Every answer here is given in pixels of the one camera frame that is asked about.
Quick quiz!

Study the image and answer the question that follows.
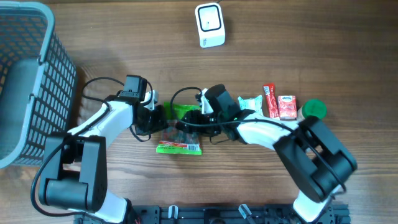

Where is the green snack bag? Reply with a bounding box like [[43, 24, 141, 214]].
[[156, 102, 202, 156]]

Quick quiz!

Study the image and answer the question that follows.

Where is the teal wrapper packet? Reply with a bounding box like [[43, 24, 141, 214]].
[[238, 95, 264, 116]]

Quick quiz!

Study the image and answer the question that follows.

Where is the red stick sachet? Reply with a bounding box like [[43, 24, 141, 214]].
[[263, 83, 280, 119]]

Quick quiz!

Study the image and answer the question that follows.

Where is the red white tissue pack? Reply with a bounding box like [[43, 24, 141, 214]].
[[278, 95, 297, 120]]

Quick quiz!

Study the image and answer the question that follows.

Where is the green lid jar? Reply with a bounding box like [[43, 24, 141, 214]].
[[297, 99, 327, 121]]

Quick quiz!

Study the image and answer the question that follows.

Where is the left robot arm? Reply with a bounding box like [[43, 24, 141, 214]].
[[30, 75, 167, 223]]

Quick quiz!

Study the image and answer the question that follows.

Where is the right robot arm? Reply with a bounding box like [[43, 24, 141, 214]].
[[170, 84, 358, 223]]

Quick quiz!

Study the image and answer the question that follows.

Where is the white barcode scanner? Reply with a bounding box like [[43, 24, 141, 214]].
[[195, 2, 226, 49]]

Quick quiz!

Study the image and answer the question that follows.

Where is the grey plastic mesh basket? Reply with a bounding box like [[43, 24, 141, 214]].
[[1, 1, 78, 168]]

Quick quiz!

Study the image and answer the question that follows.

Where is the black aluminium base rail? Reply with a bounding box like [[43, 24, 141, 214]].
[[73, 203, 351, 224]]

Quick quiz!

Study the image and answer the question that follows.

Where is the right black camera cable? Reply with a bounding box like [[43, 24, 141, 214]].
[[170, 86, 347, 218]]

